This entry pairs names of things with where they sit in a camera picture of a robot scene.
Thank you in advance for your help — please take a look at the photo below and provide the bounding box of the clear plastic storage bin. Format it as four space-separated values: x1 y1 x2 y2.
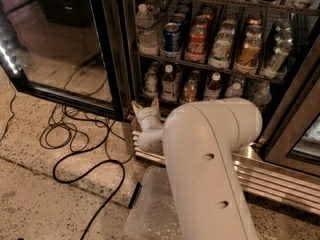
125 166 183 240

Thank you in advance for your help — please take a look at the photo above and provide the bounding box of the stainless steel fridge base grille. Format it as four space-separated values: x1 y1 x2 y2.
121 114 320 216

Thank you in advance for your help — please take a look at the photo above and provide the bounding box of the black box behind glass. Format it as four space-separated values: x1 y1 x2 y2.
38 0 92 27

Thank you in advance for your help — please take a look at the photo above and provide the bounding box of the thick black floor cable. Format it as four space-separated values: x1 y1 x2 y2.
52 117 126 240

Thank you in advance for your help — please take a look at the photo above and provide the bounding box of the orange tea bottle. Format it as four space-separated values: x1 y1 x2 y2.
180 80 198 103

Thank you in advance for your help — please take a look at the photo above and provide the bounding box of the clear water bottle middle shelf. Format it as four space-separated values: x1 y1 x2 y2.
135 4 159 55

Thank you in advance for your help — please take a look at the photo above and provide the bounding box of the bubble wrap sheet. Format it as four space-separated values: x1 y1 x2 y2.
140 194 182 240

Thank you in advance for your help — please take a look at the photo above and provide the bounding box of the blue pepsi can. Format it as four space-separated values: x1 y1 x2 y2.
162 22 181 58

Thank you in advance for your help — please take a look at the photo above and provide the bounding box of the small clear water bottle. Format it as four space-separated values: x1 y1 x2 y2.
224 82 243 98

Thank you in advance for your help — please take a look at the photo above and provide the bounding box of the thin black tangled cable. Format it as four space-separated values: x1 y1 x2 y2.
0 63 133 165

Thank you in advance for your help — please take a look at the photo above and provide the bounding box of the gold soda can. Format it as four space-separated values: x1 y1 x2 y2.
234 37 263 74

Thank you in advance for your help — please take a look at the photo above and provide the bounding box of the white diet soda can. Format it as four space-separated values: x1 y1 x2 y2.
208 32 232 69

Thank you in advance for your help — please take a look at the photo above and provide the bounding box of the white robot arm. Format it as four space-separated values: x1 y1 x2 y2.
132 98 262 240

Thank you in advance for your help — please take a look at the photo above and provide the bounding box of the closed right fridge door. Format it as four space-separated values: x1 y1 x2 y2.
264 40 320 176

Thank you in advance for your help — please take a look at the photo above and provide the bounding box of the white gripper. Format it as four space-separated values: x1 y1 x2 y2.
132 97 162 131

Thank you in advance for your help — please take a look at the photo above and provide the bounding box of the brown juice bottle white cap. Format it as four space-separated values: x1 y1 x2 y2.
161 64 177 102

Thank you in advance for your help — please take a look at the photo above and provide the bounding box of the red coca-cola can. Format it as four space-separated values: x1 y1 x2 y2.
184 25 207 63

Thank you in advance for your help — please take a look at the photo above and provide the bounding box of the dark drink bottle white cap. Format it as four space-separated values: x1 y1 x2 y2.
204 72 222 101

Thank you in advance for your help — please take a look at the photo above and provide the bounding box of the right clear water bottle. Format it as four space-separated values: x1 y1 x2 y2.
253 87 272 112

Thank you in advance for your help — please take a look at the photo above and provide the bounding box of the open glass fridge door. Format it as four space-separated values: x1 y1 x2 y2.
0 0 124 121

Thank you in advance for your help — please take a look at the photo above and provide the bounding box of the green silver soda can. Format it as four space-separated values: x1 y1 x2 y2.
260 41 293 79

